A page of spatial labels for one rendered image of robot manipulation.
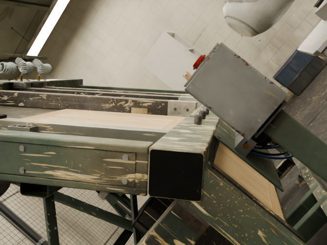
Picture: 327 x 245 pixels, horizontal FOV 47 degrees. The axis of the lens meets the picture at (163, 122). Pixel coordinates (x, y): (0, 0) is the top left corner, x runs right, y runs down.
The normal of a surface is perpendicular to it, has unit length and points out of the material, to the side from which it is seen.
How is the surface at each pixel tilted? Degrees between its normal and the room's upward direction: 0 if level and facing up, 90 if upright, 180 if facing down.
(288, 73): 90
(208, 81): 90
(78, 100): 90
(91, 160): 90
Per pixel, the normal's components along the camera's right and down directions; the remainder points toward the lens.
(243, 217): -0.20, 0.13
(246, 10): -0.30, 0.40
